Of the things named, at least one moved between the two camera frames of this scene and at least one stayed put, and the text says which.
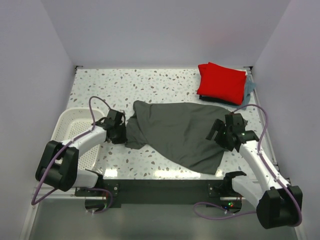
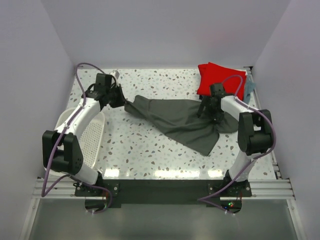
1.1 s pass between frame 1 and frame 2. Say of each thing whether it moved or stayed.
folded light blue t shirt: stayed
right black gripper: moved
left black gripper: moved
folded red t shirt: stayed
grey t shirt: moved
